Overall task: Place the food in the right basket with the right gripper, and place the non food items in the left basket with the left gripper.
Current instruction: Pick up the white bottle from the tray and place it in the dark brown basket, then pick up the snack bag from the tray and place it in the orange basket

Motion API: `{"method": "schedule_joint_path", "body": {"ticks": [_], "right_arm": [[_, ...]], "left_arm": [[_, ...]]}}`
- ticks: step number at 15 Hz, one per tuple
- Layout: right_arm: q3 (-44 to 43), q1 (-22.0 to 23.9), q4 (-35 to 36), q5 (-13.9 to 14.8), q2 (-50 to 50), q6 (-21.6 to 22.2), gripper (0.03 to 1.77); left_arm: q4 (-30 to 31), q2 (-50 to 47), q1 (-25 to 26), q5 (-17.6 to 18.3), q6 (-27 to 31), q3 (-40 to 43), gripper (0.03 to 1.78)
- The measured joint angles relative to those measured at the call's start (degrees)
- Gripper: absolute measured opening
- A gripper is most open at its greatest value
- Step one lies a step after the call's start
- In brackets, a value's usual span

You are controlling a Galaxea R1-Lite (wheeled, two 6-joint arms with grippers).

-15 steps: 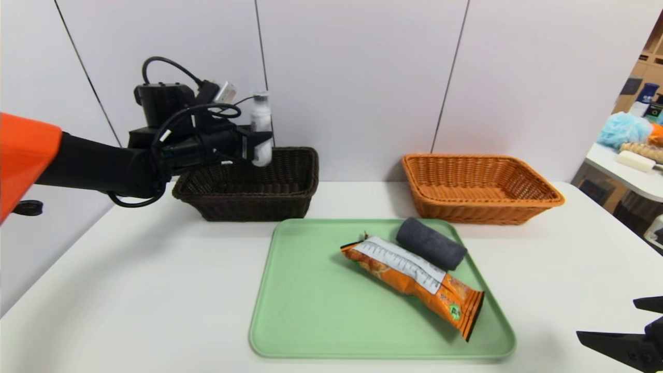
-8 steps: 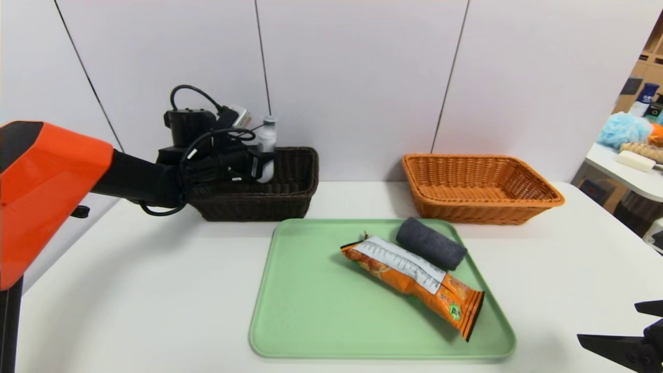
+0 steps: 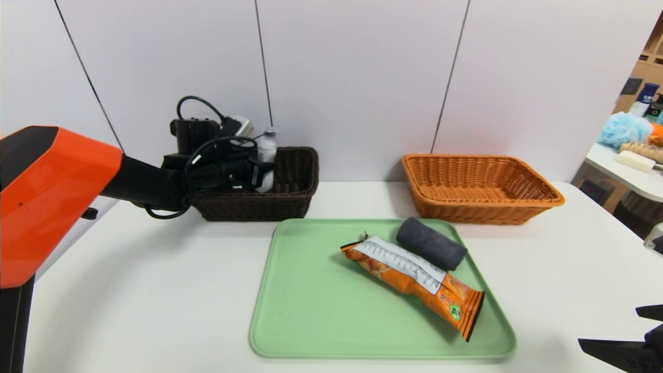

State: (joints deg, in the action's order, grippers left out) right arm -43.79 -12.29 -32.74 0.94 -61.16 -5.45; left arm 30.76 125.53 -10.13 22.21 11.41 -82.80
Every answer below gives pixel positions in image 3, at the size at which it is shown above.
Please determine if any dark grey towel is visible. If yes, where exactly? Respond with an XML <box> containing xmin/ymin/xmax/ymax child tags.
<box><xmin>396</xmin><ymin>217</ymin><xmax>468</xmax><ymax>271</ymax></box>

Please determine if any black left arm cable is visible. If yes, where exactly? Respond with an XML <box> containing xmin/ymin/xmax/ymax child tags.
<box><xmin>145</xmin><ymin>96</ymin><xmax>260</xmax><ymax>221</ymax></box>

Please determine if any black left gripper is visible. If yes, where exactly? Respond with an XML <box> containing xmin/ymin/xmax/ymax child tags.
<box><xmin>220</xmin><ymin>157</ymin><xmax>276</xmax><ymax>188</ymax></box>

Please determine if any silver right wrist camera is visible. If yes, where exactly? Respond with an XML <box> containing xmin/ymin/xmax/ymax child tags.
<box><xmin>644</xmin><ymin>223</ymin><xmax>663</xmax><ymax>255</ymax></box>

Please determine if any orange snack packet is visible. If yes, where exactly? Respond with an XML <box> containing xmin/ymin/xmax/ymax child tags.
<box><xmin>340</xmin><ymin>233</ymin><xmax>485</xmax><ymax>342</ymax></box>

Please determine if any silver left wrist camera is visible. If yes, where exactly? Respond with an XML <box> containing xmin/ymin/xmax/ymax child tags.
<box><xmin>171</xmin><ymin>115</ymin><xmax>254</xmax><ymax>156</ymax></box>

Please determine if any orange wicker basket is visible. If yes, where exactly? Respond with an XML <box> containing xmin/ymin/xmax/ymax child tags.
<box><xmin>401</xmin><ymin>153</ymin><xmax>565</xmax><ymax>226</ymax></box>

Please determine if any black bag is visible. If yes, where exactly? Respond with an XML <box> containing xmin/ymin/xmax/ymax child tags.
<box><xmin>614</xmin><ymin>192</ymin><xmax>663</xmax><ymax>244</ymax></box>

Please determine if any light blue bath loofah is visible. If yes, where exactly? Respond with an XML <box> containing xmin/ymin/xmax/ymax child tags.
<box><xmin>597</xmin><ymin>112</ymin><xmax>653</xmax><ymax>150</ymax></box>

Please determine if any woven beige brush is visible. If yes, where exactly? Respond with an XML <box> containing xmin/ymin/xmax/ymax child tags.
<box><xmin>619</xmin><ymin>142</ymin><xmax>663</xmax><ymax>164</ymax></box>

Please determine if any dark brown wicker basket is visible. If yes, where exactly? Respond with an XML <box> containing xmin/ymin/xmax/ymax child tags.
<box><xmin>189</xmin><ymin>147</ymin><xmax>320</xmax><ymax>222</ymax></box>

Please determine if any light green plastic tray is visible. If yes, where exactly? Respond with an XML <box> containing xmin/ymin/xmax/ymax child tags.
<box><xmin>249</xmin><ymin>218</ymin><xmax>517</xmax><ymax>360</ymax></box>

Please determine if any white bottle with blue cap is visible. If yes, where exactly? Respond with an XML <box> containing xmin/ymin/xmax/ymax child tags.
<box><xmin>629</xmin><ymin>83</ymin><xmax>659</xmax><ymax>119</ymax></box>

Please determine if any dark box with green label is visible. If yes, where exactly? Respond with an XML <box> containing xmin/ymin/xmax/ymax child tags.
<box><xmin>645</xmin><ymin>95</ymin><xmax>663</xmax><ymax>124</ymax></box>

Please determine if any wooden shelf unit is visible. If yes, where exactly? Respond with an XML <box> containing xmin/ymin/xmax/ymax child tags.
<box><xmin>611</xmin><ymin>5</ymin><xmax>663</xmax><ymax>114</ymax></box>

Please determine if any white soap bar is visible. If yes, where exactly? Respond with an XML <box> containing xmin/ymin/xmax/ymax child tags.
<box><xmin>615</xmin><ymin>150</ymin><xmax>656</xmax><ymax>173</ymax></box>

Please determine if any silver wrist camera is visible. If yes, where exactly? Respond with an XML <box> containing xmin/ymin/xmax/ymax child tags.
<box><xmin>171</xmin><ymin>115</ymin><xmax>254</xmax><ymax>156</ymax></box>
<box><xmin>644</xmin><ymin>223</ymin><xmax>663</xmax><ymax>255</ymax></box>

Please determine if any translucent white plastic bottle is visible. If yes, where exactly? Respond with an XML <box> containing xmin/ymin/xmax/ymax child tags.
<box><xmin>256</xmin><ymin>127</ymin><xmax>279</xmax><ymax>193</ymax></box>

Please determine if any white side table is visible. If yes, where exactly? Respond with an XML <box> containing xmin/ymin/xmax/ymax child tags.
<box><xmin>584</xmin><ymin>142</ymin><xmax>663</xmax><ymax>204</ymax></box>

